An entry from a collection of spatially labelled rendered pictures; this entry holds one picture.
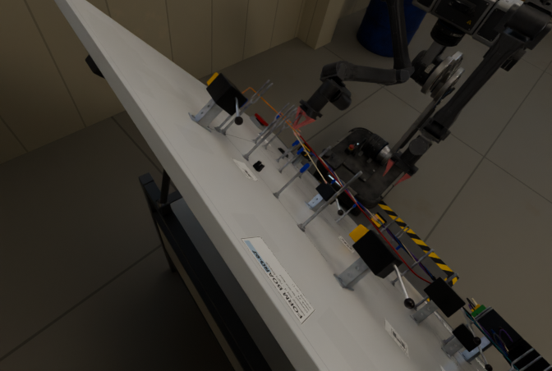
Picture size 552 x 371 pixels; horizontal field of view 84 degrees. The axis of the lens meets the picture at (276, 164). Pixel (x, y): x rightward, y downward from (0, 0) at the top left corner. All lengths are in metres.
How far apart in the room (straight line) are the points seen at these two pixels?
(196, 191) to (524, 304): 2.69
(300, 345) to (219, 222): 0.13
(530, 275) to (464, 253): 0.50
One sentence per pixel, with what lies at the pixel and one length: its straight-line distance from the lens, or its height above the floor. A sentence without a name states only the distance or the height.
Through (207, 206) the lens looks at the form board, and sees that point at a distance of 0.32.
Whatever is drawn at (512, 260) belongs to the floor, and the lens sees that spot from 2.98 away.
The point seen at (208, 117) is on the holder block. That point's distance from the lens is 0.55.
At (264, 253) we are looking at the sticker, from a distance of 0.35.
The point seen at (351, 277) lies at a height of 1.49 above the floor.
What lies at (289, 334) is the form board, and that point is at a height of 1.65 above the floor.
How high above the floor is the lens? 1.93
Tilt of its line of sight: 52 degrees down
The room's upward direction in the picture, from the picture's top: 16 degrees clockwise
